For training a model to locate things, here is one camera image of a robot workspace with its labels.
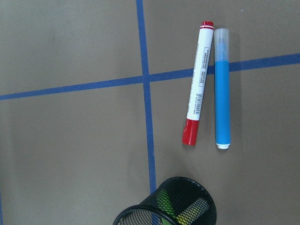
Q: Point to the green highlighter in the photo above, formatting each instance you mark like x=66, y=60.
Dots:
x=165, y=205

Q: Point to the blue highlighter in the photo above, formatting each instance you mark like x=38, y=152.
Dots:
x=222, y=89

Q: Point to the yellow highlighter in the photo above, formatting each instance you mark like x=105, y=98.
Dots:
x=193, y=212

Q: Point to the red white marker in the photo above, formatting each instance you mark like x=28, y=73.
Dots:
x=202, y=57

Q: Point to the black mesh pen cup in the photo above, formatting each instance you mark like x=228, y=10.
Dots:
x=177, y=201

